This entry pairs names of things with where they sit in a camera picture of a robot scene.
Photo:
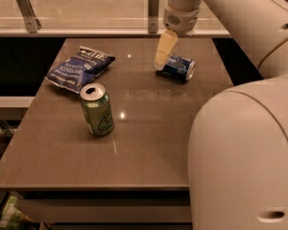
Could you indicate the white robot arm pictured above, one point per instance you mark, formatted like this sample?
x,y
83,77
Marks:
x,y
238,144

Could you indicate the white table drawer front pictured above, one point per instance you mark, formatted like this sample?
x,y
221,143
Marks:
x,y
107,210

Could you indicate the blue pepsi can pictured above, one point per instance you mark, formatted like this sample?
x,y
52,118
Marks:
x,y
178,67

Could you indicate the green soda can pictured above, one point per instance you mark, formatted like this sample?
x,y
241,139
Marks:
x,y
96,107

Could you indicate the middle metal railing bracket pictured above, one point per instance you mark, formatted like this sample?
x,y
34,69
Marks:
x,y
153,6

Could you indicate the glass railing panel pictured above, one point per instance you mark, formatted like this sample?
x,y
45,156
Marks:
x,y
82,14

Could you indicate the left metal railing bracket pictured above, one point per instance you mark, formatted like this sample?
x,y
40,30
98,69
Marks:
x,y
31,22

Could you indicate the metal railing bracket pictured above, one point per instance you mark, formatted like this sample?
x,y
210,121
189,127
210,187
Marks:
x,y
31,22
153,6

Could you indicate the blue chip bag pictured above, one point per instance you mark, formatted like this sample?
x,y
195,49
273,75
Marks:
x,y
80,69

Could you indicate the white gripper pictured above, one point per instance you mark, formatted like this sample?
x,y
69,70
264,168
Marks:
x,y
181,21

